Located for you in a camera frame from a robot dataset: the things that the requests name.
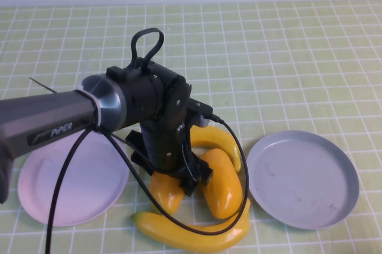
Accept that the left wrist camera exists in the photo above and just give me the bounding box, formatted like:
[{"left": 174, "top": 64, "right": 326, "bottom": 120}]
[{"left": 187, "top": 97, "right": 214, "bottom": 128}]

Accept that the green checked tablecloth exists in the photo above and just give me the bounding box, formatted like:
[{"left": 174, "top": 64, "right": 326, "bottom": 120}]
[{"left": 0, "top": 0, "right": 382, "bottom": 254}]

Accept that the large yellow banana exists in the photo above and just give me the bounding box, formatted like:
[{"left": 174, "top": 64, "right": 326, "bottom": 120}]
[{"left": 132, "top": 197, "right": 251, "bottom": 253}]

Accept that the strongly curved yellow banana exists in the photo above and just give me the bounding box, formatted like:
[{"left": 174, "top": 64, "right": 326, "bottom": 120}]
[{"left": 189, "top": 124, "right": 242, "bottom": 173}]

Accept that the orange yellow mango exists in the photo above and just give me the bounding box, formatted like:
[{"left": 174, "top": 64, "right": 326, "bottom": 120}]
[{"left": 199, "top": 148, "right": 243, "bottom": 221}]

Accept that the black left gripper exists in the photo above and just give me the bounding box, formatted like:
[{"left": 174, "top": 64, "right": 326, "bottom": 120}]
[{"left": 125, "top": 116, "right": 213, "bottom": 197}]

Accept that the pink round plate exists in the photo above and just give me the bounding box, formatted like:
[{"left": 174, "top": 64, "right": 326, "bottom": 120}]
[{"left": 17, "top": 130, "right": 130, "bottom": 227}]

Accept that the grey round plate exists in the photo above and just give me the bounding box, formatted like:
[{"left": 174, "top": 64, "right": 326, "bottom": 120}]
[{"left": 246, "top": 130, "right": 360, "bottom": 231}]

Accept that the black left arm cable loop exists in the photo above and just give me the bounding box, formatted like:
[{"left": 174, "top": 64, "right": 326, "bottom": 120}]
[{"left": 130, "top": 27, "right": 165, "bottom": 71}]

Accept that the orange mango with green tip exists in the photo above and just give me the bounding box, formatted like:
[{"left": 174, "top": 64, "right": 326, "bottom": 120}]
[{"left": 148, "top": 173, "right": 185, "bottom": 215}]

